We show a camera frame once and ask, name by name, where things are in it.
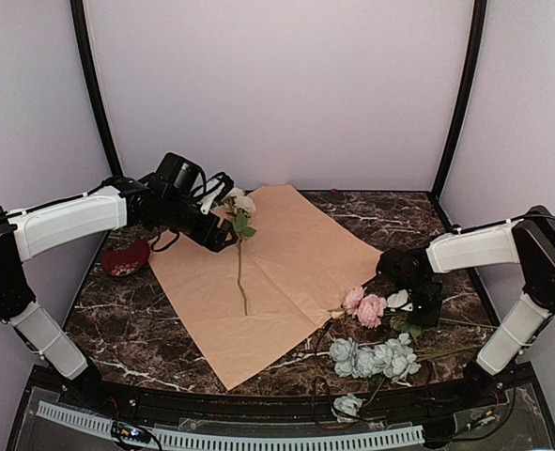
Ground pink fake flower stem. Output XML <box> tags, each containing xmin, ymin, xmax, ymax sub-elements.
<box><xmin>322</xmin><ymin>286</ymin><xmax>497</xmax><ymax>341</ymax></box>

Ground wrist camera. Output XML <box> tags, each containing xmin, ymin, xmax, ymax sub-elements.
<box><xmin>386</xmin><ymin>289</ymin><xmax>413</xmax><ymax>312</ymax></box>
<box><xmin>197</xmin><ymin>172</ymin><xmax>234</xmax><ymax>214</ymax></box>

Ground black frame post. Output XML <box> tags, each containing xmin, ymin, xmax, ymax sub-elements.
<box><xmin>69</xmin><ymin>0</ymin><xmax>123</xmax><ymax>177</ymax></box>
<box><xmin>430</xmin><ymin>0</ymin><xmax>487</xmax><ymax>204</ymax></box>

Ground blue fake flower bunch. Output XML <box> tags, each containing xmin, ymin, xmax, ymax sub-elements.
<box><xmin>329</xmin><ymin>333</ymin><xmax>477</xmax><ymax>382</ymax></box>

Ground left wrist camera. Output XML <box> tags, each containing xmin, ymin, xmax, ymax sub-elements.
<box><xmin>197</xmin><ymin>172</ymin><xmax>234</xmax><ymax>214</ymax></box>

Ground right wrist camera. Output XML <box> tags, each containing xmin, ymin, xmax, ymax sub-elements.
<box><xmin>386</xmin><ymin>289</ymin><xmax>413</xmax><ymax>312</ymax></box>

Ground white fake flower stem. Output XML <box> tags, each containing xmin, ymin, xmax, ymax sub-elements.
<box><xmin>223</xmin><ymin>187</ymin><xmax>256</xmax><ymax>316</ymax></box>

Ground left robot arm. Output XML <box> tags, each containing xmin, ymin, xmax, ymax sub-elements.
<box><xmin>0</xmin><ymin>153</ymin><xmax>236</xmax><ymax>410</ymax></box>

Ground left black frame post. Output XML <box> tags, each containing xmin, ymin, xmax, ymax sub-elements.
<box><xmin>69</xmin><ymin>0</ymin><xmax>123</xmax><ymax>177</ymax></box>

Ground right black frame post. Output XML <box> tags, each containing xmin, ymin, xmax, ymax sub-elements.
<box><xmin>430</xmin><ymin>0</ymin><xmax>487</xmax><ymax>204</ymax></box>

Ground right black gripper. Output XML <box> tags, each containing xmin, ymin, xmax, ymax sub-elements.
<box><xmin>405</xmin><ymin>277</ymin><xmax>444</xmax><ymax>327</ymax></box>

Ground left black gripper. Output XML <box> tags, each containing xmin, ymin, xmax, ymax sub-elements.
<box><xmin>161</xmin><ymin>194</ymin><xmax>239</xmax><ymax>253</ymax></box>

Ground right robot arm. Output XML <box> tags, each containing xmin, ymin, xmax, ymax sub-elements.
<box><xmin>376</xmin><ymin>206</ymin><xmax>555</xmax><ymax>408</ymax></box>

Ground peach wrapping paper sheet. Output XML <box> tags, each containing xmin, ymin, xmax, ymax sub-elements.
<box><xmin>149</xmin><ymin>185</ymin><xmax>380</xmax><ymax>390</ymax></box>

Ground small circuit board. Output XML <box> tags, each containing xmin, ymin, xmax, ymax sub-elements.
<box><xmin>110</xmin><ymin>421</ymin><xmax>151</xmax><ymax>443</ymax></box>

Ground white slotted cable duct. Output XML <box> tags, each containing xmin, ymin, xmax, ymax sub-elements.
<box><xmin>36</xmin><ymin>401</ymin><xmax>424</xmax><ymax>450</ymax></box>

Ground single blue fake flower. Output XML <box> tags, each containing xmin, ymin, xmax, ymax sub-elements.
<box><xmin>332</xmin><ymin>393</ymin><xmax>364</xmax><ymax>419</ymax></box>

